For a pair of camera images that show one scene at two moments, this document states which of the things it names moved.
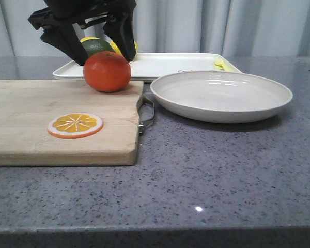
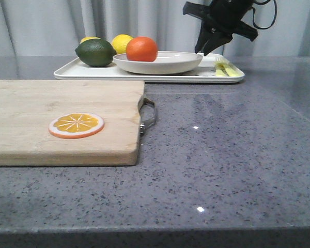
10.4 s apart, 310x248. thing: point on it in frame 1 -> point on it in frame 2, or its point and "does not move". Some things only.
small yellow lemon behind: (89, 38) does not move
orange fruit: (107, 71) -> (141, 49)
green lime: (91, 46) does not move
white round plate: (220, 97) -> (166, 63)
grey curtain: (252, 28) does not move
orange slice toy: (74, 125) does not move
